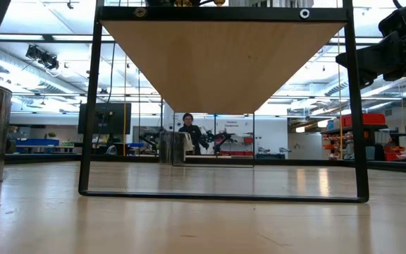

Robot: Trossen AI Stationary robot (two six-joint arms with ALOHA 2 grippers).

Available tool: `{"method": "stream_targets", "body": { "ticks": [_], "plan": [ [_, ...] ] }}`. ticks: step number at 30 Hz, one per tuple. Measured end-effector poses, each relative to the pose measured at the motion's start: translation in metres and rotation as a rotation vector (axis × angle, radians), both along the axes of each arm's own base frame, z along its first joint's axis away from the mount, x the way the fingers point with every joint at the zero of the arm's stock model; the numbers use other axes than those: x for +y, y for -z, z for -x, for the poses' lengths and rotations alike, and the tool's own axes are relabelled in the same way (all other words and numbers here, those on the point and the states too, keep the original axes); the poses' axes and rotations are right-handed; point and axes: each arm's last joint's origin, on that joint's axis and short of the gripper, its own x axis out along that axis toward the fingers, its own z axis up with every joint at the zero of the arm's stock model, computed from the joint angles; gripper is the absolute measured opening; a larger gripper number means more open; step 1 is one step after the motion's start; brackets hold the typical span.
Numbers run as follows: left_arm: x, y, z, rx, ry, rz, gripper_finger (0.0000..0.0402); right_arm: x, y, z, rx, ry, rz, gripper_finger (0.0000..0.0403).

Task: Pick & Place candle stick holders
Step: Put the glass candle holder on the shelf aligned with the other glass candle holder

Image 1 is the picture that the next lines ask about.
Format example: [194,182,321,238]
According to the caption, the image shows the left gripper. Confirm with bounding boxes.
[145,0,176,7]

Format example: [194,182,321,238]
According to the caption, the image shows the red storage bin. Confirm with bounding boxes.
[340,112,386,128]

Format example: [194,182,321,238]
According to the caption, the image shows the storage rack with bins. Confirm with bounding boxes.
[321,112,406,162]

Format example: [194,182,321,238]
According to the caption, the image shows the wooden riser shelf black legs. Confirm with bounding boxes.
[78,0,370,204]

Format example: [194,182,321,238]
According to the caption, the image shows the person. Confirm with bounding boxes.
[177,111,204,155]

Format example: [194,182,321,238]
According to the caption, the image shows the blue storage bin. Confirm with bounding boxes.
[16,138,60,147]

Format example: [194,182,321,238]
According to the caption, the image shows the thin yellow hanging cord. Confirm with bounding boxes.
[123,52,128,157]

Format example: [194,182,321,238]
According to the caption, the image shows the black wall monitor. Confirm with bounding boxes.
[78,102,133,135]

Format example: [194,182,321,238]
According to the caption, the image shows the black ceiling camera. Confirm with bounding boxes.
[25,44,60,71]

